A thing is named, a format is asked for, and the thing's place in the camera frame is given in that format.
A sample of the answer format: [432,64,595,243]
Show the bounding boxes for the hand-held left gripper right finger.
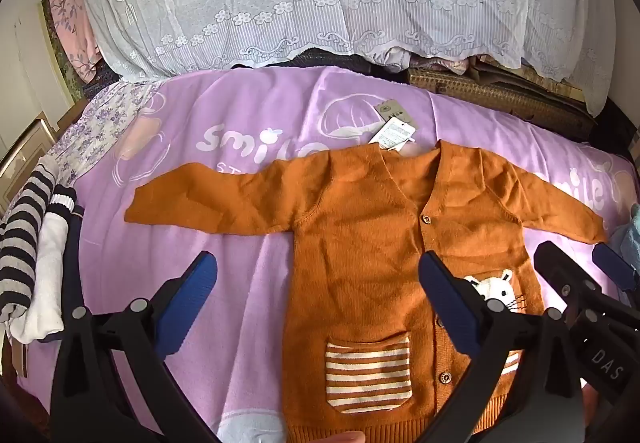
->
[419,250,586,443]

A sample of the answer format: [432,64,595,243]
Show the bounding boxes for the grey paper hang tag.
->
[376,100,418,124]

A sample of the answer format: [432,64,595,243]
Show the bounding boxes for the purple floral bedsheet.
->
[47,80,166,188]

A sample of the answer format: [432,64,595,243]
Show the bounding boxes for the orange knit cardigan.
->
[125,140,610,443]

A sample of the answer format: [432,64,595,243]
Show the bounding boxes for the gold picture frame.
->
[0,115,56,194]

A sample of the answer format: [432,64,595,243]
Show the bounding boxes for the person's left hand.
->
[310,430,366,443]

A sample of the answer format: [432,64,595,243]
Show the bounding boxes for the green patterned panel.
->
[40,0,76,98]

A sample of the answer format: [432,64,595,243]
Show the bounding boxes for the brown woven mat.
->
[407,65,598,141]

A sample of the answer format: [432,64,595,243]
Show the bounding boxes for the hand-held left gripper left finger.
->
[50,250,221,443]

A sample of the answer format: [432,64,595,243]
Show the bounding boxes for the light blue cloth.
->
[612,203,640,254]

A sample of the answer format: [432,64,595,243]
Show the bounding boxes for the purple printed blanket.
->
[15,65,638,443]

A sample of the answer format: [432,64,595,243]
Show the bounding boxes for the white paper hang tag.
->
[370,119,416,150]

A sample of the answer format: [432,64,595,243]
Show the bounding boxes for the dark navy garment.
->
[60,208,90,324]

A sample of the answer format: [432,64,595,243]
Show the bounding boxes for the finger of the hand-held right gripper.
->
[534,241,602,320]
[591,243,640,310]

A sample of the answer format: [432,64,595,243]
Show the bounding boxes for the black white striped garment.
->
[0,163,78,324]

